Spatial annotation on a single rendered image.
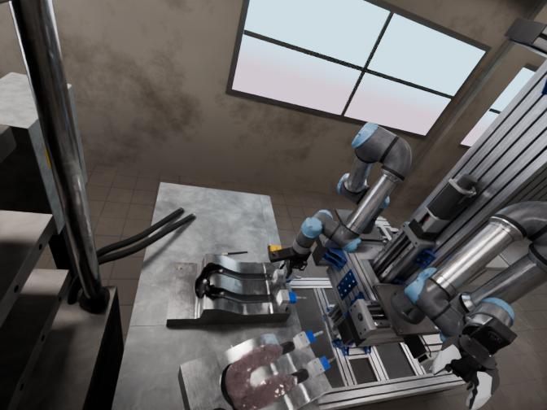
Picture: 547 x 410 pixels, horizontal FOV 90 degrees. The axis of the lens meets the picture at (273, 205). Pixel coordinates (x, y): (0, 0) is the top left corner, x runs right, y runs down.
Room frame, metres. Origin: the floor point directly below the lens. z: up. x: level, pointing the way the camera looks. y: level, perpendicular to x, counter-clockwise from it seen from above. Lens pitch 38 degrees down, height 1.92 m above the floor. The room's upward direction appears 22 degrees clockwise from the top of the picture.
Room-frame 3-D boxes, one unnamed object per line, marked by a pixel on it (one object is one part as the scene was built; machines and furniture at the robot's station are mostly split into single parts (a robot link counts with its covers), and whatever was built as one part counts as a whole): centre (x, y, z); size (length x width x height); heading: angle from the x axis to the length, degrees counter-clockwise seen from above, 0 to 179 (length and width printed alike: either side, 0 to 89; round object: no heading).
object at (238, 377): (0.40, -0.19, 0.90); 0.26 x 0.18 x 0.08; 131
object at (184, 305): (0.68, 0.04, 0.87); 0.50 x 0.26 x 0.14; 114
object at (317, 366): (0.53, -0.42, 0.86); 0.13 x 0.05 x 0.05; 131
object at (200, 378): (0.39, -0.19, 0.86); 0.50 x 0.26 x 0.11; 131
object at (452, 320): (0.53, -0.62, 1.34); 0.11 x 0.08 x 0.11; 51
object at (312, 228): (0.83, -0.18, 1.21); 0.09 x 0.08 x 0.11; 158
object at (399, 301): (0.81, -0.70, 1.09); 0.15 x 0.15 x 0.10
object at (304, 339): (0.62, -0.35, 0.86); 0.13 x 0.05 x 0.05; 131
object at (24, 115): (0.60, 0.76, 0.74); 0.30 x 0.22 x 1.47; 24
